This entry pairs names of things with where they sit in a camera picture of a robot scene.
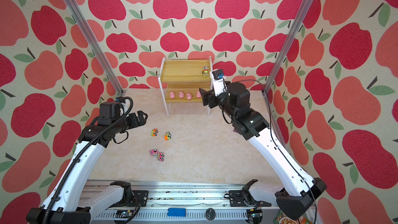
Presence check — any multicolour toy car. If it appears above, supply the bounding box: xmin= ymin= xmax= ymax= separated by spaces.
xmin=202 ymin=66 xmax=209 ymax=77

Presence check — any wooden two-tier shelf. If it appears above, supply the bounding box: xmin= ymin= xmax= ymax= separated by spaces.
xmin=158 ymin=57 xmax=213 ymax=116

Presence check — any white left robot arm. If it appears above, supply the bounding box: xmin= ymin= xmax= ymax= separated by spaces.
xmin=26 ymin=111 xmax=148 ymax=224

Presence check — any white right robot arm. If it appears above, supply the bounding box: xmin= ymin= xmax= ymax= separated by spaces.
xmin=199 ymin=82 xmax=326 ymax=220

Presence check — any green orange toy car left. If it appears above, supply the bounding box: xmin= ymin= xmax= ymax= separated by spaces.
xmin=151 ymin=129 xmax=159 ymax=136

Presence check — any pink toy car upper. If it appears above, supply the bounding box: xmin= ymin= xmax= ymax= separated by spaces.
xmin=150 ymin=149 xmax=159 ymax=157

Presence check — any pink green toy truck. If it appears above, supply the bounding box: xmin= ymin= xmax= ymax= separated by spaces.
xmin=158 ymin=152 xmax=164 ymax=162

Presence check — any round metal knob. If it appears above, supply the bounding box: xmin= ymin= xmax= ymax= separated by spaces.
xmin=205 ymin=208 xmax=216 ymax=221

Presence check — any green snack packet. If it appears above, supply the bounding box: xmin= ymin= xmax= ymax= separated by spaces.
xmin=273 ymin=211 xmax=312 ymax=224

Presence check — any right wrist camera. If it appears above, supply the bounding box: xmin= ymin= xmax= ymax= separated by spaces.
xmin=211 ymin=69 xmax=227 ymax=96

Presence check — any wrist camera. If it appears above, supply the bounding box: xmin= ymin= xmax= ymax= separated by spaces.
xmin=97 ymin=101 xmax=122 ymax=126
xmin=211 ymin=69 xmax=227 ymax=96

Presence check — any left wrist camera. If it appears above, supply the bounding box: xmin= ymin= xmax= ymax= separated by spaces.
xmin=97 ymin=101 xmax=122 ymax=126

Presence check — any black right camera cable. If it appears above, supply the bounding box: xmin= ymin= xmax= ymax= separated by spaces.
xmin=223 ymin=78 xmax=318 ymax=224

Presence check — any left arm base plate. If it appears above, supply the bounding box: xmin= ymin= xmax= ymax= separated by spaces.
xmin=114 ymin=189 xmax=149 ymax=208

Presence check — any aluminium front rail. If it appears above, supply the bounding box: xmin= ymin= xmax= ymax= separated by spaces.
xmin=79 ymin=180 xmax=283 ymax=224

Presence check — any blue block on rail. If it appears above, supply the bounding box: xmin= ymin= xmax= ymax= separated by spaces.
xmin=167 ymin=208 xmax=186 ymax=217

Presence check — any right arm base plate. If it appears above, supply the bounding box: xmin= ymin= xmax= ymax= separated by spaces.
xmin=223 ymin=179 xmax=272 ymax=207

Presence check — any right aluminium frame post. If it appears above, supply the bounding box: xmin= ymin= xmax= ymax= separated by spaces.
xmin=263 ymin=0 xmax=314 ymax=99

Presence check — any aluminium frame post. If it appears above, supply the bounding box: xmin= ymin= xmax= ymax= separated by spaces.
xmin=63 ymin=0 xmax=125 ymax=96
xmin=263 ymin=0 xmax=314 ymax=99

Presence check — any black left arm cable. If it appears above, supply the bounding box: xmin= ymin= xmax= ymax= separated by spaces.
xmin=41 ymin=96 xmax=134 ymax=224

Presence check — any left aluminium frame post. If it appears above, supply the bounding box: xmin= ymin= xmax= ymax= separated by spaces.
xmin=63 ymin=0 xmax=125 ymax=96

